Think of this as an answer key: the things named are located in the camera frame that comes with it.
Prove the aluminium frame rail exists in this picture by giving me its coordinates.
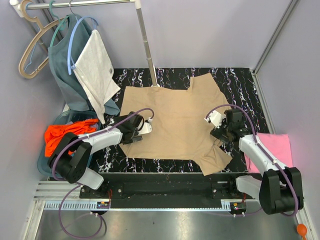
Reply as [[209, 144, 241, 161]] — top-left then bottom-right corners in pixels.
[[251, 0, 301, 76]]

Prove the blue plastic laundry basket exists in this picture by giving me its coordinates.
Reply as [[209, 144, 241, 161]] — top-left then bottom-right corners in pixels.
[[37, 110, 97, 177]]

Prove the metal clothes rack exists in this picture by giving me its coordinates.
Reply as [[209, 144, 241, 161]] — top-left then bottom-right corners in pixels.
[[9, 0, 158, 87]]

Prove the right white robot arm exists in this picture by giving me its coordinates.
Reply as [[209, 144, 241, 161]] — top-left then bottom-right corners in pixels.
[[204, 104, 304, 217]]

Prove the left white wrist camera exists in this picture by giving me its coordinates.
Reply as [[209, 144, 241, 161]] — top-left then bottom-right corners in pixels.
[[138, 117, 153, 135]]

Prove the grey-green hanging t shirt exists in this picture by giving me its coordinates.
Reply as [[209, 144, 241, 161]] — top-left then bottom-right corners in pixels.
[[47, 13, 120, 116]]

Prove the light blue hanger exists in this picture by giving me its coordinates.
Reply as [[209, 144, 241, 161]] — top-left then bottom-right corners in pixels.
[[67, 16, 100, 75]]

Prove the green hanger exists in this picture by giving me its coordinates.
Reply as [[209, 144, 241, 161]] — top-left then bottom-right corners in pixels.
[[49, 0, 68, 47]]

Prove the beige wooden hanger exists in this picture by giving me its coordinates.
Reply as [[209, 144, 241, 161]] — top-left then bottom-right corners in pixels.
[[18, 0, 59, 79]]

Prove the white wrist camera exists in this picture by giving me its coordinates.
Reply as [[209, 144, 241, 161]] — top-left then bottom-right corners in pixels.
[[138, 117, 153, 135], [204, 110, 226, 128]]

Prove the orange ball tool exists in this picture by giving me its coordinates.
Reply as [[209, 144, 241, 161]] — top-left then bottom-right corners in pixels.
[[296, 223, 308, 240]]

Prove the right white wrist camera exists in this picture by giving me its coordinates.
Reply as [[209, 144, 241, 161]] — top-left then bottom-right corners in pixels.
[[204, 110, 226, 128]]

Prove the white hanging t shirt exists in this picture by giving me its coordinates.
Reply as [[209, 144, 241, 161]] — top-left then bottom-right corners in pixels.
[[73, 29, 120, 124]]

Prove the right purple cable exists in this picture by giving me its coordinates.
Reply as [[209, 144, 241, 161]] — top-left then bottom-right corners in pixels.
[[204, 103, 300, 218]]

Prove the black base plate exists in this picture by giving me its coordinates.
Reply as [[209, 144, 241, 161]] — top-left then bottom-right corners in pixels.
[[79, 172, 251, 211]]

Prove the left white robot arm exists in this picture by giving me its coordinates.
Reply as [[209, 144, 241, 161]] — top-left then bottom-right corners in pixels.
[[47, 111, 145, 198]]

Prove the beige t shirt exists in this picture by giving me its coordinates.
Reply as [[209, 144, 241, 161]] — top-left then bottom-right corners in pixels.
[[120, 73, 232, 176]]

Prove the orange t shirt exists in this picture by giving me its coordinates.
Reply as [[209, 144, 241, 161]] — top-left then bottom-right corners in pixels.
[[44, 118, 100, 158]]

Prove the folded pink t shirt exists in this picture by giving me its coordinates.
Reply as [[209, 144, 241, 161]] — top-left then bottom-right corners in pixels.
[[257, 132, 293, 168]]

